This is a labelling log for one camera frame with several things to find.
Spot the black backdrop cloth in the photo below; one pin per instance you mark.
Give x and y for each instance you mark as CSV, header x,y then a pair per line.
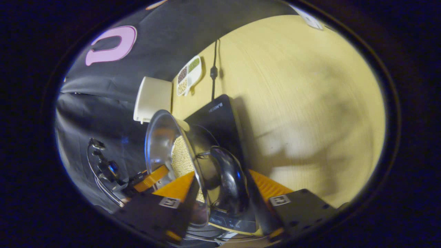
x,y
103,103

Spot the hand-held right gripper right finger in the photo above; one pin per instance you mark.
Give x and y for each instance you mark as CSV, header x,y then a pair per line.
x,y
256,203

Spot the white divided bean tray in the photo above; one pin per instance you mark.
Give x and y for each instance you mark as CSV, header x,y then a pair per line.
x,y
188,75

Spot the black induction cooktop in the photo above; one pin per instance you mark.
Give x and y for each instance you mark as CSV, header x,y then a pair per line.
x,y
220,117

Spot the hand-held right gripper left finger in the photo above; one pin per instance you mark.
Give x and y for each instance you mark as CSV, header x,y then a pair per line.
x,y
186,213

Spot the white boxy appliance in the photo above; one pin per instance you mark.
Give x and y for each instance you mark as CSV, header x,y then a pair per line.
x,y
153,96

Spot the pile of yellow soybeans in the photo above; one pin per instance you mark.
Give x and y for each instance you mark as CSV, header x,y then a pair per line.
x,y
181,156

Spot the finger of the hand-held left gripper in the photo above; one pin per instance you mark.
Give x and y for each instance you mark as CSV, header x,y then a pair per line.
x,y
151,177

